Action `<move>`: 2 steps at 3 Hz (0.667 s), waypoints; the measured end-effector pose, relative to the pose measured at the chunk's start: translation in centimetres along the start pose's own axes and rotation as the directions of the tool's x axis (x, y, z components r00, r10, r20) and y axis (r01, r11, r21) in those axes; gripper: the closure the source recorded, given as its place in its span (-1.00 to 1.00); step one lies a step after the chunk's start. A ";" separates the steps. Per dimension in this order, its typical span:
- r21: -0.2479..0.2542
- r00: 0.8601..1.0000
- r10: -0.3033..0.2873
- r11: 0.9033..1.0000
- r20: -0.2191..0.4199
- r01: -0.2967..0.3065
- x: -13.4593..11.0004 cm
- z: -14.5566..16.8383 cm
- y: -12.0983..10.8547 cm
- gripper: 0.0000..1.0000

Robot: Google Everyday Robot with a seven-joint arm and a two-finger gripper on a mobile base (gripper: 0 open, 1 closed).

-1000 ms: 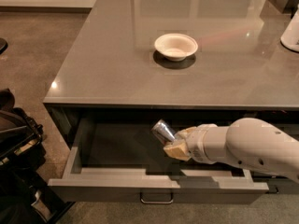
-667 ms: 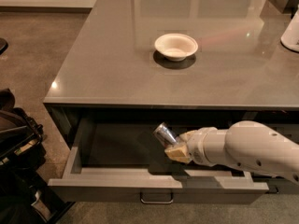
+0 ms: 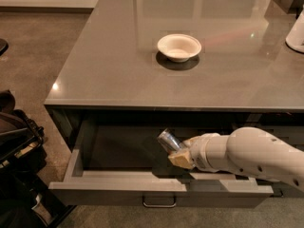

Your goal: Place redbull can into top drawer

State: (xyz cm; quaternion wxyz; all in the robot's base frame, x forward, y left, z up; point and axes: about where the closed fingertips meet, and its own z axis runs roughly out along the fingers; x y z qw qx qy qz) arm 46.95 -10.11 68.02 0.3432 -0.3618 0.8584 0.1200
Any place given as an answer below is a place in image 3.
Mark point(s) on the crushed silver blue can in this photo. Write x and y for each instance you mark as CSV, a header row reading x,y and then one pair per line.
x,y
170,143

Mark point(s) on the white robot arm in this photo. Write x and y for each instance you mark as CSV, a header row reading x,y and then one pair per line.
x,y
250,151

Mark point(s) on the dark round object at left edge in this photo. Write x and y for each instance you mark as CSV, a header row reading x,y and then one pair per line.
x,y
3,46

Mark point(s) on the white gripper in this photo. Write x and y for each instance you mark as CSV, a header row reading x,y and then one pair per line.
x,y
199,152

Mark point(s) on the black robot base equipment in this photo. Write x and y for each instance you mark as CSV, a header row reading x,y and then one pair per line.
x,y
25,200

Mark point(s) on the white paper bowl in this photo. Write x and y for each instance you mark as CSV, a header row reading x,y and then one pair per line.
x,y
179,48

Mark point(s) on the metal drawer handle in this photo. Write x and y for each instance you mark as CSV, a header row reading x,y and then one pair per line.
x,y
159,202

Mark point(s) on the open grey top drawer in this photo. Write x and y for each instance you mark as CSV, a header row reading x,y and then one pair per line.
x,y
117,160

